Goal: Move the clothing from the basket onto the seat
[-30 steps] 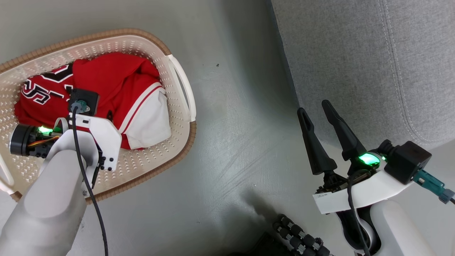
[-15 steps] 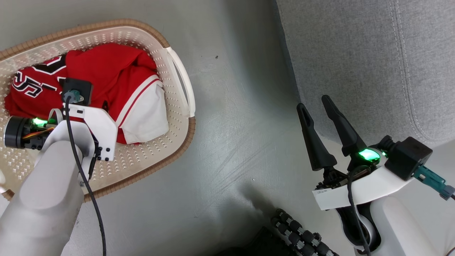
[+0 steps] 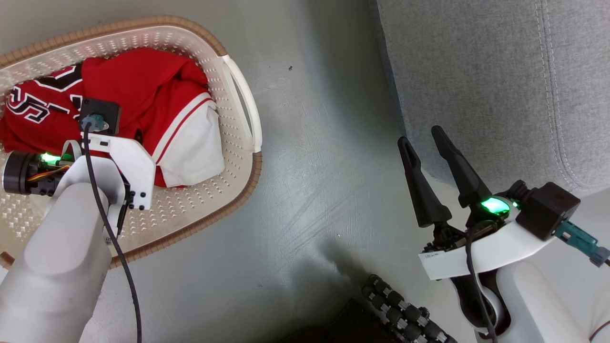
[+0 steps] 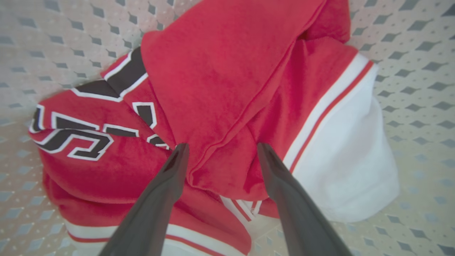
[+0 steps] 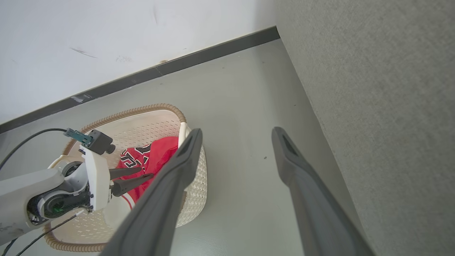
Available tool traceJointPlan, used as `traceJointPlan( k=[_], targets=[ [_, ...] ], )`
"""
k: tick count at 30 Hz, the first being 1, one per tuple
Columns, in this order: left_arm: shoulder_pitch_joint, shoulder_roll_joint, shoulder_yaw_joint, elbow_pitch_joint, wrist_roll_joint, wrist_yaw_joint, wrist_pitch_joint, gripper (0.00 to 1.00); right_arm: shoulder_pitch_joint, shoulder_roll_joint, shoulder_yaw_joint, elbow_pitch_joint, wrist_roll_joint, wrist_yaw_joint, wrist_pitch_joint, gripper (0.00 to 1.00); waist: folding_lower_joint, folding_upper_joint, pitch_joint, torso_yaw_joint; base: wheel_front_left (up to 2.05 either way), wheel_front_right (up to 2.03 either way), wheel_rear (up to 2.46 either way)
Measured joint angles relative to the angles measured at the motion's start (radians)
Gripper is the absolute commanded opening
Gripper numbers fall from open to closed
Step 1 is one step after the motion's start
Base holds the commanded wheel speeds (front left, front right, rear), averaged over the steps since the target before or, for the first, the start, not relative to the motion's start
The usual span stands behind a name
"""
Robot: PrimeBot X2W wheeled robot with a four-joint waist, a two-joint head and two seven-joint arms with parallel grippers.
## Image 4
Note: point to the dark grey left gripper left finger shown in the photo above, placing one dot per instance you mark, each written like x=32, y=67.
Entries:
x=153, y=213

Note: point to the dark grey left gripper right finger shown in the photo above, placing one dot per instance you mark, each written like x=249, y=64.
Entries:
x=298, y=220

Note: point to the red and white jersey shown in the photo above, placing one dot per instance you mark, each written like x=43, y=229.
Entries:
x=220, y=89

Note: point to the cream perforated laundry basket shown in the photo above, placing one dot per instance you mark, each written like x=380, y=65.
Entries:
x=53, y=35

